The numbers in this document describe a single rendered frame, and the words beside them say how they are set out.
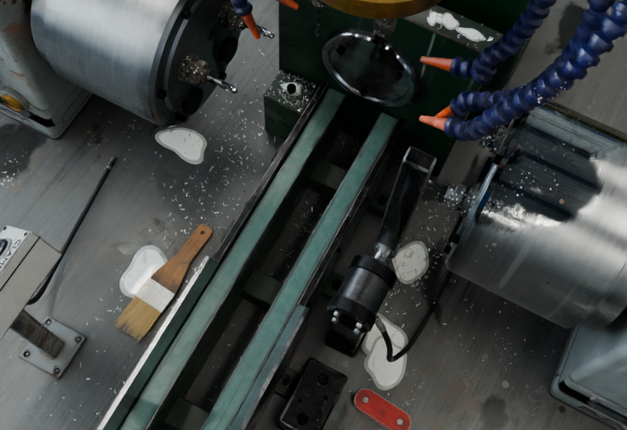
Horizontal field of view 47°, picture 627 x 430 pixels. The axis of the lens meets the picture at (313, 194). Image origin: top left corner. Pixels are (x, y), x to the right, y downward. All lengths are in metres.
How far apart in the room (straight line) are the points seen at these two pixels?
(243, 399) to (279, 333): 0.10
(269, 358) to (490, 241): 0.33
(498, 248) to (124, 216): 0.60
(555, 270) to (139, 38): 0.56
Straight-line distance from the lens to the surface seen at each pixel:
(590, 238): 0.85
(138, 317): 1.13
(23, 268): 0.90
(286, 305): 0.99
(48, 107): 1.21
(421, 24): 0.94
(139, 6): 0.94
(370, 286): 0.88
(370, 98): 1.09
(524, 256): 0.86
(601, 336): 1.03
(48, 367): 1.14
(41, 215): 1.23
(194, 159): 1.21
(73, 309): 1.16
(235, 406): 0.97
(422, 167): 0.71
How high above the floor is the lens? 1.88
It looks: 66 degrees down
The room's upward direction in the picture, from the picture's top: 5 degrees clockwise
